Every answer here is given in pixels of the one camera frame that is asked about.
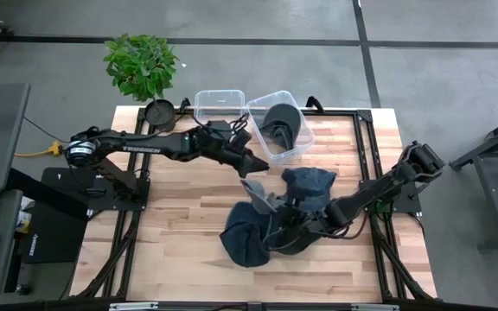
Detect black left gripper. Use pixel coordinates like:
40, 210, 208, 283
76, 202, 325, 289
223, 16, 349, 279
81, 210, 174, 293
195, 120, 271, 179

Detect thin black floor cable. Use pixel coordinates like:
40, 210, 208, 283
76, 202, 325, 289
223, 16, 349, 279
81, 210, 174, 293
23, 115, 71, 144

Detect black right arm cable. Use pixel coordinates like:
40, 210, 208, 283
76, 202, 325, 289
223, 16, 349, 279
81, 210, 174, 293
265, 211, 374, 252

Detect crumpled dark denim cap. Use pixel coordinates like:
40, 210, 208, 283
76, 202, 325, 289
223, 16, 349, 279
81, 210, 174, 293
219, 200, 276, 269

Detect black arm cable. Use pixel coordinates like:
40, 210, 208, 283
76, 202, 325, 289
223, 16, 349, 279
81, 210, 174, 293
229, 112, 251, 133
265, 211, 374, 252

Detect silver table edge bracket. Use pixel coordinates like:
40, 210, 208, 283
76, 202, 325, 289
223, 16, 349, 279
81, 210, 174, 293
109, 301, 159, 311
351, 303, 400, 311

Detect white and yellow papers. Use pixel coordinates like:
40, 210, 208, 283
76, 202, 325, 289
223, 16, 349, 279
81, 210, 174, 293
15, 196, 33, 234

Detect dark metal stand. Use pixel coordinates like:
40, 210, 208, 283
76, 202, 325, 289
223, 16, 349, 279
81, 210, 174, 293
449, 110, 498, 251

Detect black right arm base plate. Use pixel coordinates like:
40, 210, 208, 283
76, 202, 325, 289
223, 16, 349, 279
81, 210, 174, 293
359, 179, 423, 214

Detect black flat plate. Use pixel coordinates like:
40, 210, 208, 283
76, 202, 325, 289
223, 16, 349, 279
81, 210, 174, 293
41, 167, 99, 195

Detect yellow power cord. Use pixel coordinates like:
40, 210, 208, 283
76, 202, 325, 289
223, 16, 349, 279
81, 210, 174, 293
14, 141, 64, 159

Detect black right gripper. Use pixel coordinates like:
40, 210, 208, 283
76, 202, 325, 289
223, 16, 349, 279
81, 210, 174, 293
269, 196, 335, 238

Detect dark grey cap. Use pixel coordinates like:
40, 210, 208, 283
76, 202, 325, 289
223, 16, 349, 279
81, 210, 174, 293
259, 102, 304, 151

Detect black aluminium table frame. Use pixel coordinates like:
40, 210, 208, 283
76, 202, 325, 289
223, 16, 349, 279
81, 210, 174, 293
75, 107, 434, 301

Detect green potted plant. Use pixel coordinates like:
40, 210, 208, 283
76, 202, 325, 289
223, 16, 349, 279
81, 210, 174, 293
103, 33, 180, 133

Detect black Trossen control box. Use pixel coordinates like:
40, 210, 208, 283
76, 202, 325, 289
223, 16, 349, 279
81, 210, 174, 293
20, 201, 91, 265

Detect clear plastic bin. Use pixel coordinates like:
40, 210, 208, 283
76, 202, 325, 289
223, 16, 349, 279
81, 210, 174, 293
245, 89, 317, 168
193, 89, 246, 126

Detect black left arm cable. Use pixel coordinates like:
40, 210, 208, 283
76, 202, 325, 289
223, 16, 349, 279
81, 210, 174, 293
229, 112, 251, 133

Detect grey-blue denim cap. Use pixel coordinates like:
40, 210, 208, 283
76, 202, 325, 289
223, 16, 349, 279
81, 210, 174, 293
239, 178, 279, 216

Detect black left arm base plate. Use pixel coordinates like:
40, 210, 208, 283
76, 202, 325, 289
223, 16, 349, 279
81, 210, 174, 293
86, 177, 151, 212

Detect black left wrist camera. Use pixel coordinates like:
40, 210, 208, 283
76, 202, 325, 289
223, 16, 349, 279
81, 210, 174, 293
206, 119, 233, 136

